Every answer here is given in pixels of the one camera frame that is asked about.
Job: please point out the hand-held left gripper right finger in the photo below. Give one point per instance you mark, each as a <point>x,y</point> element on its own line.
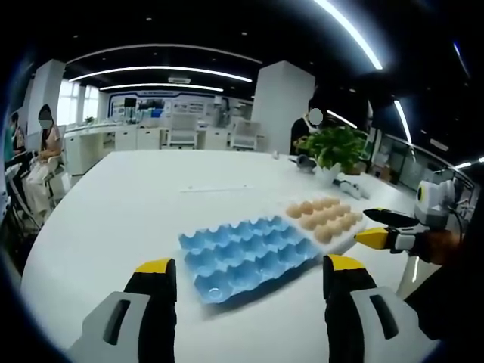
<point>378,321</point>

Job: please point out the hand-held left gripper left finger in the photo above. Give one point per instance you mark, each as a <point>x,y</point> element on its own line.
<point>113,321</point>

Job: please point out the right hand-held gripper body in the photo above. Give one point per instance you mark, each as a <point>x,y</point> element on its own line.
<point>435,204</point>

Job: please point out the group of brown eggs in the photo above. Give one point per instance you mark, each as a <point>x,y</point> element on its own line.
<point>321,217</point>

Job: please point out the blue egg tray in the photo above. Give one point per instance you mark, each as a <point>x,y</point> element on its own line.
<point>246,253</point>

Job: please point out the white egg tray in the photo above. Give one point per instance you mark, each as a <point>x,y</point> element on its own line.
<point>342,244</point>

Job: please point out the person's right hand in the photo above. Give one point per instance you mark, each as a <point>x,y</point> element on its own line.
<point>438,246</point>

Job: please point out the white device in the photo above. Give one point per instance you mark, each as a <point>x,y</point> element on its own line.
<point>351,189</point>

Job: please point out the green potted plant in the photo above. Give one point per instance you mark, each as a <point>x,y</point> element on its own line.
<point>334,147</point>

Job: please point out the grey object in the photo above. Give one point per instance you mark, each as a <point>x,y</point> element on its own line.
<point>304,162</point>

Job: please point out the white table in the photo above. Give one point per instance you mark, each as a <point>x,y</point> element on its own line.
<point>132,211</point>

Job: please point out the small white object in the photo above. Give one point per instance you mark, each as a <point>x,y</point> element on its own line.
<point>275,154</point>

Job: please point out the white pillar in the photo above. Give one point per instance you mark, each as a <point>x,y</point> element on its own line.
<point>281,106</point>

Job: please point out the grey chair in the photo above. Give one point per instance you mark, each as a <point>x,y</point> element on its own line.
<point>54,174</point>

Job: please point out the white mesh chair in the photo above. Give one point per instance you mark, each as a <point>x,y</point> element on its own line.
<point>182,130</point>
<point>247,135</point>

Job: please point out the white counter cabinets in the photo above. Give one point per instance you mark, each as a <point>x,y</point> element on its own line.
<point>113,138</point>

